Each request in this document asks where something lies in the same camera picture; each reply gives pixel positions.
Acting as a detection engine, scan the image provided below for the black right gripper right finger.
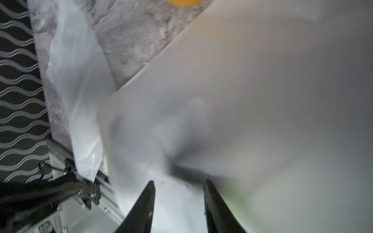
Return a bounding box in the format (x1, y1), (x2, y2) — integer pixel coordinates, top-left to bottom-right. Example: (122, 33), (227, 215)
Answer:
(204, 180), (246, 233)

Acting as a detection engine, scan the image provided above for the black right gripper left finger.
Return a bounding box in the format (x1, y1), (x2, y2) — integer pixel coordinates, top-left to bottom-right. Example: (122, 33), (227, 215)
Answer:
(115, 181), (155, 233)

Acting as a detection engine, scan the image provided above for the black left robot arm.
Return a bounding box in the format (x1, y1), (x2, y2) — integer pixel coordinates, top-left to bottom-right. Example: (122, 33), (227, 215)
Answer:
(1, 158), (101, 233)

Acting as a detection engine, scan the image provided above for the stack of clear zip-top bags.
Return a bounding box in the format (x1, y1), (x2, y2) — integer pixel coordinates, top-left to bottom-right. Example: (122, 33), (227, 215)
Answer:
(47, 1), (116, 182)

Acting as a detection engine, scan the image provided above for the yellow plastic bin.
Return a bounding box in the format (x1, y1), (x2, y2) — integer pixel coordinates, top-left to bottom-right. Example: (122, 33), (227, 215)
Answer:
(166, 0), (201, 7)

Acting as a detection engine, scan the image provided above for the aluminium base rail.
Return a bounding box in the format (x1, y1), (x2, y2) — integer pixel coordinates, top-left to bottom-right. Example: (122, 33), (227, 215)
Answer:
(47, 139), (124, 233)

